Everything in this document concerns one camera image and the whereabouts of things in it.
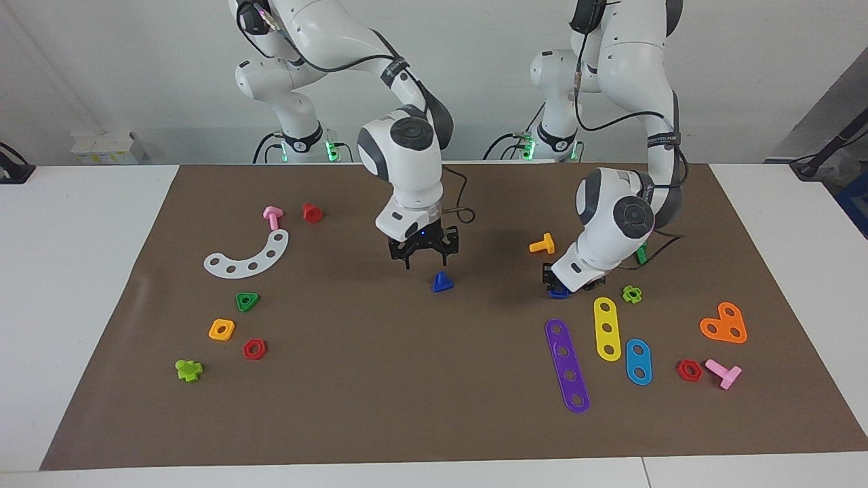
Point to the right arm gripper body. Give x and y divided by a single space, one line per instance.
410 218

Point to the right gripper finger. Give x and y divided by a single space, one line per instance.
401 249
449 242

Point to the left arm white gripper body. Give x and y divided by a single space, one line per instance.
576 268

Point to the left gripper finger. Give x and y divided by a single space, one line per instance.
594 282
547 276

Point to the blue plastic bolt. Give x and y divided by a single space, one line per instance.
559 293

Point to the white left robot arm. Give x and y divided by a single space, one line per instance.
630 68

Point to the orange plastic bolt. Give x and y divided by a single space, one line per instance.
542 245

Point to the yellow three-hole strip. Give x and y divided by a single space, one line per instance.
606 318

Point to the blue triangle nut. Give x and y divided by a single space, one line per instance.
442 285

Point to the light green flower nut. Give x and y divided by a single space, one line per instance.
637 295

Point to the dark green plastic bolt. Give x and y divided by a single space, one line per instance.
641 256

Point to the purple four-hole strip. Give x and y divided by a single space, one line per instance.
567 364

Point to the blue two-hole strip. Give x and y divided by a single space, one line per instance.
639 362

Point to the red plastic bolt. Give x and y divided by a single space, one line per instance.
312 214

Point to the red hexagon nut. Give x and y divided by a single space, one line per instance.
247 350
680 371

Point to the pink plastic bolt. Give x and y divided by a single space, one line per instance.
725 374
272 213

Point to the brown table mat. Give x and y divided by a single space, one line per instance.
434 379

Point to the orange three-hole corner plate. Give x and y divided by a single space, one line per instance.
723 324

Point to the white curved five-hole plate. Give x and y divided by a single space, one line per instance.
262 261

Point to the dark green triangle nut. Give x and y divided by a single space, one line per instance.
255 297

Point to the orange square nut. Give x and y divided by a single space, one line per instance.
230 325

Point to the light green cross-head bolt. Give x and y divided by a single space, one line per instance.
186 371

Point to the black stand pole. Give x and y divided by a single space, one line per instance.
824 150

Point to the blue crate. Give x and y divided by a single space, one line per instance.
856 210

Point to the small white box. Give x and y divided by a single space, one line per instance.
105 146

